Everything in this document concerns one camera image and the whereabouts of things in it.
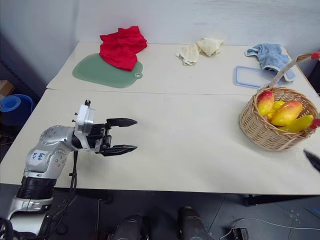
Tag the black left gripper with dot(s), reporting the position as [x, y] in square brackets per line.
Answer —
[100, 135]

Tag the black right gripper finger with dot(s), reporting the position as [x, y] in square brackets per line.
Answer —
[313, 160]

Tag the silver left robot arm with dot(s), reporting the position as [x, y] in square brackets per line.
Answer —
[47, 152]

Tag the yellow banana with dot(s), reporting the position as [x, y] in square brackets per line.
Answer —
[298, 123]

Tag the large red-yellow mango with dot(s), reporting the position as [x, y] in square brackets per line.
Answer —
[287, 112]

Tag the yellow fruit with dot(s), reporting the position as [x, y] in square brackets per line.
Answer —
[277, 106]

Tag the green cutting board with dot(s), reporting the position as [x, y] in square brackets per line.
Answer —
[100, 73]

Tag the small red-yellow mango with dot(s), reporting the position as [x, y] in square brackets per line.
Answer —
[265, 102]

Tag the red cloth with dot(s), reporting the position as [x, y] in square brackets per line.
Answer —
[120, 50]

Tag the dark rounded shape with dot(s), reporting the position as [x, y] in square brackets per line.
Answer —
[191, 223]
[130, 228]

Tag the small black floor device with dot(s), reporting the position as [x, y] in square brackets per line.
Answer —
[240, 233]

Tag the clear lid with blue rim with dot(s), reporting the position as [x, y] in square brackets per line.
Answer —
[250, 76]

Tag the blue rolled mat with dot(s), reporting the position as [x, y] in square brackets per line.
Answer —
[16, 108]

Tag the light blue cloth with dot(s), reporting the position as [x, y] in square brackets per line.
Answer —
[273, 56]

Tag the cream yellow cloth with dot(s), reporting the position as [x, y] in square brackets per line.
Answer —
[207, 47]

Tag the cardboard box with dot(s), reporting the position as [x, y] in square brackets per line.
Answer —
[5, 87]

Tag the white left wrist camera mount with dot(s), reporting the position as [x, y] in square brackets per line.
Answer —
[83, 120]

